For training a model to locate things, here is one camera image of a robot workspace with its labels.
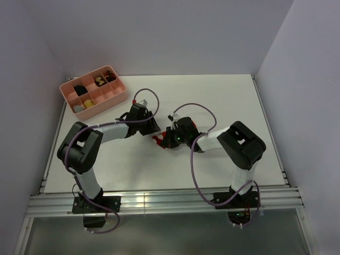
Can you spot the yellow rolled sock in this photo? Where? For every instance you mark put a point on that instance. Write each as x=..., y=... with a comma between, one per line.
x=88, y=103

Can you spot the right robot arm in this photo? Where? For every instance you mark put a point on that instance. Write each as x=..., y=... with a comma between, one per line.
x=243, y=147

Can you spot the red Santa sock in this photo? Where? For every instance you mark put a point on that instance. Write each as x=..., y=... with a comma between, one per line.
x=159, y=139

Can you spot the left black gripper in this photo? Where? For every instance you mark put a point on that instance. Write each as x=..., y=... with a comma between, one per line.
x=152, y=127

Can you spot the grey rolled sock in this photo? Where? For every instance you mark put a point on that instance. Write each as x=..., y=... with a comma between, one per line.
x=78, y=108

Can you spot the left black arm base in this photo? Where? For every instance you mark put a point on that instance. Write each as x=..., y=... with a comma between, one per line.
x=95, y=212

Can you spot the dark red-black rolled sock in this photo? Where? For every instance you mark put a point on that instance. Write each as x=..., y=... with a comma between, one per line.
x=109, y=76

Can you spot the black rolled sock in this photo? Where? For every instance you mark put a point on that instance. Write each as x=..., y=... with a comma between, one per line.
x=80, y=90

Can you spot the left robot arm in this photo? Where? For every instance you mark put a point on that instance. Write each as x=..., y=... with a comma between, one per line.
x=80, y=147

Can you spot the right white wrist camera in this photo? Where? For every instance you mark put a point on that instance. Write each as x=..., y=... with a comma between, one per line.
x=173, y=117

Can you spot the aluminium front frame rail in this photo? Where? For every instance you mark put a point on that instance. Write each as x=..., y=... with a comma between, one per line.
x=159, y=202

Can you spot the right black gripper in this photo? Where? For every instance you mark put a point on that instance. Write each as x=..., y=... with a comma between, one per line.
x=166, y=141

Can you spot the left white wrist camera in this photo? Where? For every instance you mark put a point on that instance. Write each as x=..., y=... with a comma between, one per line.
x=143, y=102

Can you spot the pink plastic divided organizer box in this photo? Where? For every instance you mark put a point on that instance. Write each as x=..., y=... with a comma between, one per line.
x=105, y=97

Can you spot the brown and cream rolled sock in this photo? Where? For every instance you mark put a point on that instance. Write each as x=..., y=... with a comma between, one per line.
x=100, y=81

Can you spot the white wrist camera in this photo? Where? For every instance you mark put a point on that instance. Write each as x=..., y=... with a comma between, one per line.
x=173, y=117
x=143, y=102

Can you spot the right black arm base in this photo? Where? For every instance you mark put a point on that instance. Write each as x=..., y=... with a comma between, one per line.
x=239, y=208

